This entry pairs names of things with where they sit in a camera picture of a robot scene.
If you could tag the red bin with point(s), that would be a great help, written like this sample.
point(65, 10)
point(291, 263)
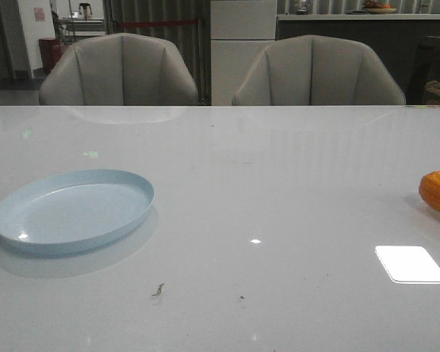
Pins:
point(51, 52)

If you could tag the dark wooden side chair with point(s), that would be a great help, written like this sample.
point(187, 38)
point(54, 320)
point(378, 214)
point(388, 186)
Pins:
point(424, 85)

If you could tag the white cabinet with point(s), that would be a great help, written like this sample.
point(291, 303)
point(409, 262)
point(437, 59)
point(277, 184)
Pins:
point(238, 30)

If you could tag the light blue round plate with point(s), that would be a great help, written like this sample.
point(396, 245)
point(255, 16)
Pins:
point(76, 211)

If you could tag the left beige upholstered chair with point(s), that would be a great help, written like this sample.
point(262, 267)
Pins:
point(120, 70)

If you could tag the fruit bowl on counter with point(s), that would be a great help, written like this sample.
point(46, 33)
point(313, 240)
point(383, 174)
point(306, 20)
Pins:
point(376, 7)

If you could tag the red barrier belt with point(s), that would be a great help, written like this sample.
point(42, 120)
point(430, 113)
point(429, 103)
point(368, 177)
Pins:
point(151, 24)

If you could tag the right beige upholstered chair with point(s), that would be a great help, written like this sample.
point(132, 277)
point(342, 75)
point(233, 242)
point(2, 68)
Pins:
point(313, 70)

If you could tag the beige upholstered chair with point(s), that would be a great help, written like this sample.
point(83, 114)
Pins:
point(120, 70)
point(313, 70)

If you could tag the orange plastic corn cob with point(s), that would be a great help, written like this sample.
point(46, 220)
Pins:
point(429, 189)

